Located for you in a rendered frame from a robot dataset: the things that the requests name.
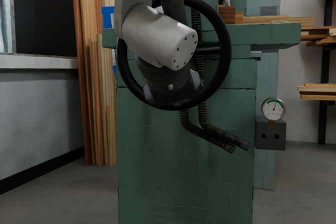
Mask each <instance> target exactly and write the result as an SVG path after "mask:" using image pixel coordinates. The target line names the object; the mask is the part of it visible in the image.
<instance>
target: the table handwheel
mask: <svg viewBox="0 0 336 224"><path fill-rule="evenodd" d="M183 2H184V5H185V6H188V7H191V8H193V9H195V10H197V11H199V12H200V13H202V14H203V15H204V16H205V17H206V18H207V19H208V20H209V21H210V23H211V24H212V26H213V27H214V29H215V31H216V34H217V37H218V41H219V47H205V48H196V49H195V51H194V53H193V55H206V54H219V62H218V66H217V69H216V71H215V73H214V75H213V77H212V78H211V80H210V81H209V83H208V84H207V85H206V86H205V87H204V88H203V89H201V91H200V92H199V96H198V98H196V99H190V98H187V99H184V100H182V105H179V106H175V105H174V103H170V104H167V105H163V106H160V107H154V106H152V105H150V104H148V102H147V101H146V99H145V95H144V89H143V88H142V87H141V86H140V85H139V84H138V83H137V81H136V80H135V78H134V77H133V75H132V73H131V70H130V67H129V63H128V57H127V48H128V46H127V44H126V42H125V41H124V40H123V39H121V38H120V37H118V38H117V44H116V61H117V66H118V70H119V73H120V75H121V77H122V80H123V81H124V83H125V85H126V86H127V88H128V89H129V90H130V91H131V92H132V93H133V94H134V95H135V96H136V97H137V98H138V99H139V100H141V101H142V102H144V103H145V104H147V105H149V106H151V107H154V108H157V109H160V110H165V111H181V110H186V109H190V108H193V107H195V106H197V105H199V104H201V103H203V102H204V101H206V100H207V99H209V98H210V97H211V96H212V95H213V94H214V93H215V92H216V91H217V90H218V89H219V87H220V86H221V85H222V83H223V81H224V80H225V78H226V76H227V73H228V71H229V68H230V64H231V58H232V43H231V38H230V34H229V31H228V28H227V26H226V24H225V22H224V20H223V18H222V17H221V15H220V14H219V13H218V12H217V11H216V9H215V8H213V7H212V6H211V5H210V4H209V3H208V2H206V1H205V0H183ZM160 6H162V5H161V1H160V0H152V5H151V7H152V8H153V9H155V8H157V7H160Z"/></svg>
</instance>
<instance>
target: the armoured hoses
mask: <svg viewBox="0 0 336 224"><path fill-rule="evenodd" d="M190 11H191V16H192V17H191V19H192V20H191V21H192V22H191V23H192V29H193V30H195V31H196V32H197V36H198V41H197V46H196V48H202V39H201V38H202V36H201V35H202V34H201V24H200V23H201V22H200V20H201V19H200V18H201V17H200V12H199V11H197V10H196V9H194V8H192V7H191V10H190ZM194 58H195V59H194V60H195V61H194V63H195V64H194V65H195V71H196V72H198V73H199V76H200V78H201V80H202V83H203V85H204V84H205V83H204V82H205V80H204V79H205V78H204V68H203V67H204V66H203V62H204V61H203V56H202V54H197V55H194ZM204 87H205V85H204ZM197 106H198V108H197V109H198V119H199V120H198V121H199V124H200V125H201V128H203V129H201V128H199V127H198V126H196V125H194V124H192V123H191V122H190V120H189V117H188V115H189V114H188V113H189V112H188V109H184V110H180V121H181V124H182V127H184V129H185V130H187V131H189V132H190V133H192V134H194V135H196V136H198V137H200V138H202V139H204V140H206V141H208V142H210V143H212V144H214V145H216V146H218V147H219V148H220V147H221V149H223V150H225V151H227V152H229V153H233V152H234V151H235V149H236V146H238V147H239V148H241V149H243V150H245V151H248V150H249V149H250V147H251V142H249V141H247V140H245V139H242V138H240V137H238V136H236V135H234V134H233V135H232V134H230V133H228V132H226V131H224V130H222V129H220V128H219V127H218V128H217V126H216V127H215V126H213V125H211V124H210V123H209V122H208V119H207V114H206V113H207V112H206V111H207V110H206V108H207V107H206V101H204V102H203V103H201V104H199V105H197Z"/></svg>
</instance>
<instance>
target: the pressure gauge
mask: <svg viewBox="0 0 336 224"><path fill-rule="evenodd" d="M274 107H275V108H274ZM273 109H274V110H273ZM261 112H262V114H263V116H264V117H265V118H266V119H267V120H268V125H269V126H271V127H274V126H275V121H278V120H280V119H282V118H283V117H284V115H285V113H286V106H285V104H284V103H283V102H282V101H281V100H280V99H277V98H274V97H271V98H267V99H266V100H265V101H264V102H263V103H262V105H261Z"/></svg>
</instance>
